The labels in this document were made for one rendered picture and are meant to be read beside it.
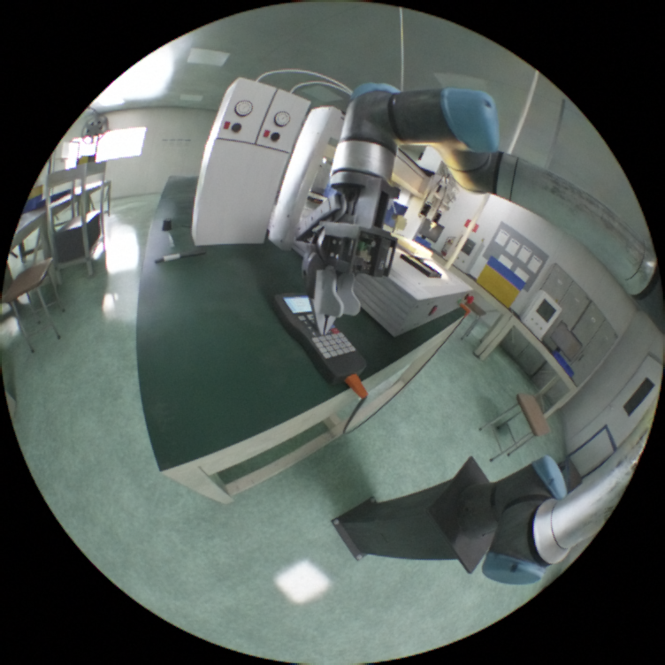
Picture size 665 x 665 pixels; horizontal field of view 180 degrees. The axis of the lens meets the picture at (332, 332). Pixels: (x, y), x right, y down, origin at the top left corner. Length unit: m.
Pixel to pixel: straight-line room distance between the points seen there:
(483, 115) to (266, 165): 0.53
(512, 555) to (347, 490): 0.84
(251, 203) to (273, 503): 1.07
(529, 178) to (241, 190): 0.61
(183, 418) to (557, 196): 0.51
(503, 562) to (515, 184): 0.51
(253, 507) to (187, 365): 0.77
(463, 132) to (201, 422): 0.39
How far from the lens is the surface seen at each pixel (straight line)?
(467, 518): 0.56
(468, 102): 0.25
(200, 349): 0.31
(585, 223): 0.35
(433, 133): 0.26
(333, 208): 0.28
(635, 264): 0.39
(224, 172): 0.61
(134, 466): 1.11
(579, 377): 4.90
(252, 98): 0.63
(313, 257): 0.26
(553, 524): 0.38
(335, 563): 1.06
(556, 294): 4.41
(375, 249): 0.25
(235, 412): 0.25
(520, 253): 4.76
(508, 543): 0.41
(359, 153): 0.26
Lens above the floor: 0.98
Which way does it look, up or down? 36 degrees down
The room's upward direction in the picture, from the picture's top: 25 degrees clockwise
